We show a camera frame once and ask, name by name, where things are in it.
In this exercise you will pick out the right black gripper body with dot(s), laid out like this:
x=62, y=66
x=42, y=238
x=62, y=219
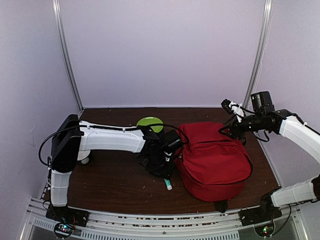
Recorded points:
x=240, y=132

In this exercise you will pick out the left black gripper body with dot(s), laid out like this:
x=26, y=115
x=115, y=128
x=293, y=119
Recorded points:
x=157, y=165

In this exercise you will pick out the white glue stick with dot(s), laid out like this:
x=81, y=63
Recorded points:
x=168, y=184

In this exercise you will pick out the red backpack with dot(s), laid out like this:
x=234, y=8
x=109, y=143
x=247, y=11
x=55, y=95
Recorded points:
x=213, y=167

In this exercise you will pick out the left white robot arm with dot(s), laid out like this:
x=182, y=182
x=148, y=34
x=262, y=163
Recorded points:
x=75, y=139

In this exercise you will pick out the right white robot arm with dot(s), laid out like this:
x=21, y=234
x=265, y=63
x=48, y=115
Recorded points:
x=264, y=117

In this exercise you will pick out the green plate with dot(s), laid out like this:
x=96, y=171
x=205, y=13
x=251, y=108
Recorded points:
x=155, y=123

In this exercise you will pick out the white and black bowl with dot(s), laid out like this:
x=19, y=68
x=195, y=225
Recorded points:
x=83, y=157

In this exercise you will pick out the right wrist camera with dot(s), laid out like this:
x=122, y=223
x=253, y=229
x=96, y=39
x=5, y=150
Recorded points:
x=233, y=108

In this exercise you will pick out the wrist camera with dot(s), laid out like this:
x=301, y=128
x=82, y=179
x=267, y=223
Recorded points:
x=172, y=142
x=233, y=108

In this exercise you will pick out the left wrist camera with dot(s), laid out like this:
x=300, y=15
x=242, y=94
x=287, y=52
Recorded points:
x=172, y=142

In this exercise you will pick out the right aluminium frame post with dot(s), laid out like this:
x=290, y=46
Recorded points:
x=261, y=47

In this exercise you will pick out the aluminium frame post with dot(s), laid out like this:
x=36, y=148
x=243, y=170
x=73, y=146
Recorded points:
x=66, y=56
x=261, y=47

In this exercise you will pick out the front aluminium rail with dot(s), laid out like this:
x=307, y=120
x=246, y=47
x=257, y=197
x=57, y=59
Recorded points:
x=105, y=225

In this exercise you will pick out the left aluminium frame post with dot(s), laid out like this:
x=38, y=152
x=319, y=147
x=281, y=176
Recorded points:
x=66, y=56

